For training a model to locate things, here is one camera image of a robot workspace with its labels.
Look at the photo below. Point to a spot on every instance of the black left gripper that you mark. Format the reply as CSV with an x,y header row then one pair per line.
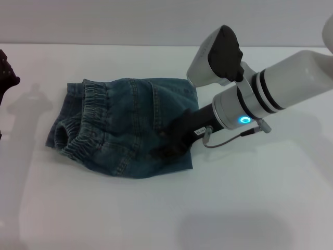
x,y
6,86

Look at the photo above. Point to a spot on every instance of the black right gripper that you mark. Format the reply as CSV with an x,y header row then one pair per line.
x,y
200,125

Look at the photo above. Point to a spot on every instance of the blue denim shorts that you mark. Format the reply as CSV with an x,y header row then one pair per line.
x,y
125,125

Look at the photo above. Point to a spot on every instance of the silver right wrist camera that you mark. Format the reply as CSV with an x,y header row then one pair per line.
x,y
218,60

